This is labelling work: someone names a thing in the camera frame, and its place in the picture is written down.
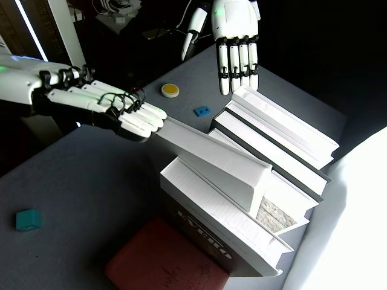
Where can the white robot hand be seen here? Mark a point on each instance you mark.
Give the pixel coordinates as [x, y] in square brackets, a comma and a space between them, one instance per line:
[236, 18]
[24, 81]

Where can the white book with oval mark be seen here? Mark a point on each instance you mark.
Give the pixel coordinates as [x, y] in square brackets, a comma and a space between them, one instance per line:
[211, 157]

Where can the white light strip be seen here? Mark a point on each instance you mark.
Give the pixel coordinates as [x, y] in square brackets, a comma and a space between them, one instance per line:
[32, 30]

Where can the grey flat device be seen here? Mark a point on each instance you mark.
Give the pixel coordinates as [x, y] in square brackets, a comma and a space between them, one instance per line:
[154, 34]

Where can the yellow round disc white rim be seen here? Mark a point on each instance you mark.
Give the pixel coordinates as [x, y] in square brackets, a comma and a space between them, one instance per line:
[170, 90]

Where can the white hardcover book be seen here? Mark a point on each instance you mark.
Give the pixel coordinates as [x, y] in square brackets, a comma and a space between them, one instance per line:
[272, 130]
[272, 110]

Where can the small blue block with holes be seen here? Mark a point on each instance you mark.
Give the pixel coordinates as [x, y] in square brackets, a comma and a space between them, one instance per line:
[202, 111]

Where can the grey table cloth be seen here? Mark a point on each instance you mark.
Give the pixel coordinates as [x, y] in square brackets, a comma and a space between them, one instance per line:
[90, 181]

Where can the teal cube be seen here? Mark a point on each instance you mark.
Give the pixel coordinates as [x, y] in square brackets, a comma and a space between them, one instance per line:
[27, 220]

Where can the dark grey cover book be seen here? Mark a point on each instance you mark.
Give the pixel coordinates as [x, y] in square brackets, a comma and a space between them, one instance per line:
[272, 152]

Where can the book with photo cover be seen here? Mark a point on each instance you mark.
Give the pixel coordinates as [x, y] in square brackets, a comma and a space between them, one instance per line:
[287, 193]

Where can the red flat book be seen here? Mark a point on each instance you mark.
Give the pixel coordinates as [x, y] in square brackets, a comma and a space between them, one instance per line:
[157, 259]

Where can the white post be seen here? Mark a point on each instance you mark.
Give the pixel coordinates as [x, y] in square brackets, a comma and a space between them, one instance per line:
[70, 30]

